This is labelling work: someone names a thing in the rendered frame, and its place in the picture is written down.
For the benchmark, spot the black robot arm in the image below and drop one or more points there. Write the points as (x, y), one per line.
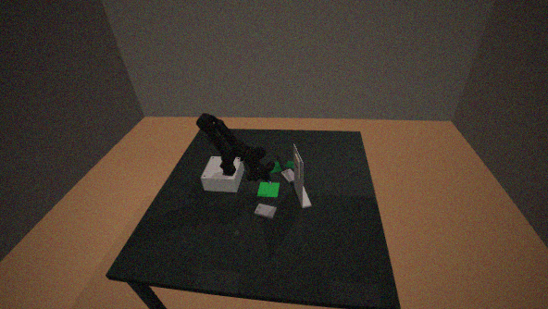
(238, 148)

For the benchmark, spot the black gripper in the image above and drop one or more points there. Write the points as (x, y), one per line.
(265, 170)

